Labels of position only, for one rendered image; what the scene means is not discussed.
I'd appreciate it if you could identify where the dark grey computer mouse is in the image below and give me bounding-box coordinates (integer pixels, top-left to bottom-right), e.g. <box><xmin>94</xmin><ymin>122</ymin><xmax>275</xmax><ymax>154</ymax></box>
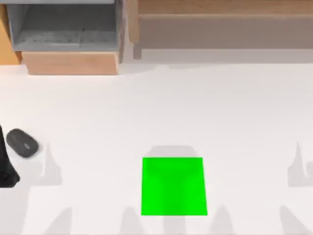
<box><xmin>6</xmin><ymin>128</ymin><xmax>39</xmax><ymax>158</ymax></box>

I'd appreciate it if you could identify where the flat green square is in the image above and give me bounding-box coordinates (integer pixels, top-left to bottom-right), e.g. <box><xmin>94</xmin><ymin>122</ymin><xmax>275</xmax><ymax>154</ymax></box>
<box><xmin>140</xmin><ymin>157</ymin><xmax>208</xmax><ymax>216</ymax></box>

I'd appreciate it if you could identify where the pale wooden drawer front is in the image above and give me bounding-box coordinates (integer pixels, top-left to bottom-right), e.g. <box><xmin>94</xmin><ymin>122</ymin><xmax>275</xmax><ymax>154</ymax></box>
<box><xmin>21</xmin><ymin>51</ymin><xmax>120</xmax><ymax>75</ymax></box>

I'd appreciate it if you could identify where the orange wooden cupboard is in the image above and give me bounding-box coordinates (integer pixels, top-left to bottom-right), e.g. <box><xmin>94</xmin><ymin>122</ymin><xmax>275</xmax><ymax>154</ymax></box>
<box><xmin>0</xmin><ymin>3</ymin><xmax>23</xmax><ymax>66</ymax></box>

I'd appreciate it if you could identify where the wooden open shelf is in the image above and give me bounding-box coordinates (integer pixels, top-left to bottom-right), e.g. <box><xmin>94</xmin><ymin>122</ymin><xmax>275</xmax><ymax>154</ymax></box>
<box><xmin>128</xmin><ymin>0</ymin><xmax>313</xmax><ymax>60</ymax></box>

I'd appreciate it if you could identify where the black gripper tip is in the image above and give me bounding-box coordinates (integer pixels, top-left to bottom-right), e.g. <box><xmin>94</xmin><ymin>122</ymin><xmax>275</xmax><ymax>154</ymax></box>
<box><xmin>0</xmin><ymin>125</ymin><xmax>21</xmax><ymax>188</ymax></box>

